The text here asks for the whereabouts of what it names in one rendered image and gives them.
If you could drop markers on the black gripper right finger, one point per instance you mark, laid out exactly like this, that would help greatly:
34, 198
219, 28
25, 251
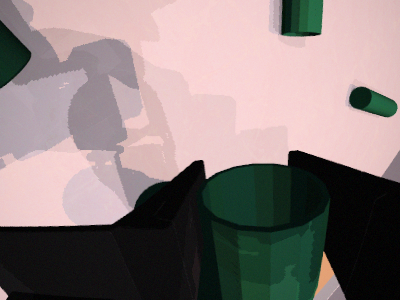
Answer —
362, 241

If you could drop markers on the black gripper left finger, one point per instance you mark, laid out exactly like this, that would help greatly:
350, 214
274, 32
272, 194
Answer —
152, 253

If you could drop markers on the dark green faceted cup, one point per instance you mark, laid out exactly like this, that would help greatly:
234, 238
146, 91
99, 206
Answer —
263, 227

